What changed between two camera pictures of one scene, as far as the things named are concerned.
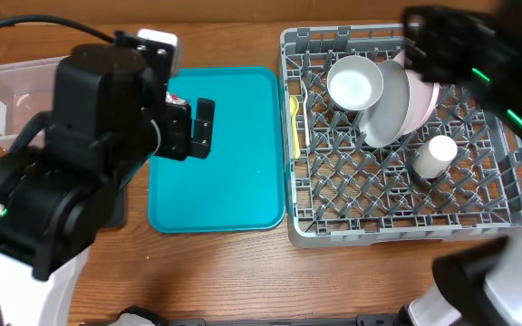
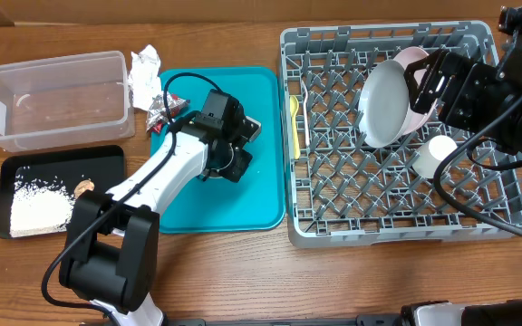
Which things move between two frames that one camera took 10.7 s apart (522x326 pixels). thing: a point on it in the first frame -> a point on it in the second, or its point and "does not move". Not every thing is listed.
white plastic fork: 305,99 does not move
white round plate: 423,98 does not move
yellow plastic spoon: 294,105 does not move
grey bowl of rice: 355,82 -> 216,175
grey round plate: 383,124 does not move
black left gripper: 178,144 -> 234,170
